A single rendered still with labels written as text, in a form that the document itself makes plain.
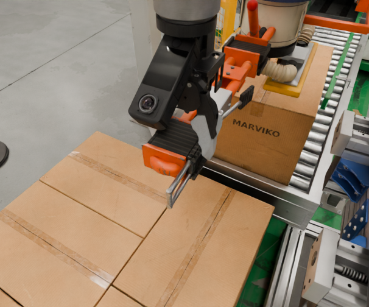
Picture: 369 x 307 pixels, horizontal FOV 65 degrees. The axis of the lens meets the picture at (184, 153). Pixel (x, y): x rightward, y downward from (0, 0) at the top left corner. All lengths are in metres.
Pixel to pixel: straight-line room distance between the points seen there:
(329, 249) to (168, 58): 0.54
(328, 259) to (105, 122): 2.18
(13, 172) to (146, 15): 1.44
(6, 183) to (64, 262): 1.26
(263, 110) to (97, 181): 0.79
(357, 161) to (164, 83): 0.83
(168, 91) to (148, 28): 1.77
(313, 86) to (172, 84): 0.99
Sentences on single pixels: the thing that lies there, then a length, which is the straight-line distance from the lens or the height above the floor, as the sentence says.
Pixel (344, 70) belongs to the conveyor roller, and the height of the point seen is 0.55.
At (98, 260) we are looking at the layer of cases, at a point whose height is 0.54.
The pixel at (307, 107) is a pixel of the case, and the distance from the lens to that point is 1.15.
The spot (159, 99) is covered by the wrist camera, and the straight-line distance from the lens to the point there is 0.34.
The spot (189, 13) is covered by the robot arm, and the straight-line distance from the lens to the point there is 0.33.
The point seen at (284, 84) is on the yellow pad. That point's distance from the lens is 0.87.
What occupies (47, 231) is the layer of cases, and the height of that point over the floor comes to 0.54.
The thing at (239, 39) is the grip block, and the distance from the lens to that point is 0.77.
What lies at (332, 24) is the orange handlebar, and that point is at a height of 1.25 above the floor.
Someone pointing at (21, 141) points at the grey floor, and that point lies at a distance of 2.66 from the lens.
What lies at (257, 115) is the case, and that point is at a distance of 1.16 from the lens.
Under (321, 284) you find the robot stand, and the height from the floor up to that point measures 0.99.
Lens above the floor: 1.58
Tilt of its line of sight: 45 degrees down
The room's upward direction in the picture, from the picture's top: straight up
